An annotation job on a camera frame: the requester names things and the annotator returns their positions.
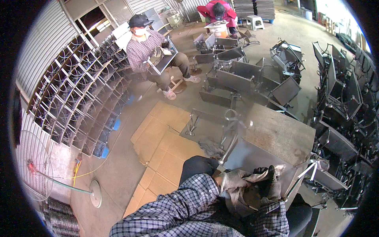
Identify beige cabinet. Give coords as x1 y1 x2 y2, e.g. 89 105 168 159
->
167 12 183 28

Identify standing fan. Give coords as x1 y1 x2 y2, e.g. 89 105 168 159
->
15 130 103 208

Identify steel frame with legs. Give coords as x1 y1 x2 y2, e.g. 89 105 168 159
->
180 108 237 149

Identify person's left hand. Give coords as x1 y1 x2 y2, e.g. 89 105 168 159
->
218 169 253 194

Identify cardboard sheets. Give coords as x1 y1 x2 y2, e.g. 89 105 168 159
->
123 101 208 218

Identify wooden stool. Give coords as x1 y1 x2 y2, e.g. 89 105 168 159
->
156 75 187 95

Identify person's body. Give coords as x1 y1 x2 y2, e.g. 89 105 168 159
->
110 204 255 237

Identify white orange drum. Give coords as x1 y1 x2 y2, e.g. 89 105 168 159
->
204 21 231 39

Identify yellow cable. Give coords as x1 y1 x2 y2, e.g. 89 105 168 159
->
61 139 119 188

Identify white plastic stool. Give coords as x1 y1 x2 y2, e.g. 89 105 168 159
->
246 15 265 31

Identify stack of metal sheets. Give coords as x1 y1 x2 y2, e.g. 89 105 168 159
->
233 0 276 20

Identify rack of metal frames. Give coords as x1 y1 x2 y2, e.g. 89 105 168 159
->
28 32 132 158

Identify steel panel frame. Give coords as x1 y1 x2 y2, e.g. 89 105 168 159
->
219 109 300 208

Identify rusty metal table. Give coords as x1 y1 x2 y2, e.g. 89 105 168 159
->
240 103 316 166

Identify stack of wire coils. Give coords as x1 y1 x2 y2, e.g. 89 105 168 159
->
40 197 81 237

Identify tangled steel frame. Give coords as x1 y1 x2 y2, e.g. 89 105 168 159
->
269 38 306 81

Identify white leaning panels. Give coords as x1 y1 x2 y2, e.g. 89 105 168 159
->
112 21 134 51

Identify flat metal panel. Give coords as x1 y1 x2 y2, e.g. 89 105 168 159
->
147 38 179 76

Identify grey rag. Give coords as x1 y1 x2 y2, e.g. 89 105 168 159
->
198 139 226 159

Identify grey cloth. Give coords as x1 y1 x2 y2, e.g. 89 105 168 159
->
226 164 286 218

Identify tall heap of steel frames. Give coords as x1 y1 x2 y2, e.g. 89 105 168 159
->
296 39 378 215

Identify person's right hand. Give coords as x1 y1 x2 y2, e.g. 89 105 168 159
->
253 165 282 205

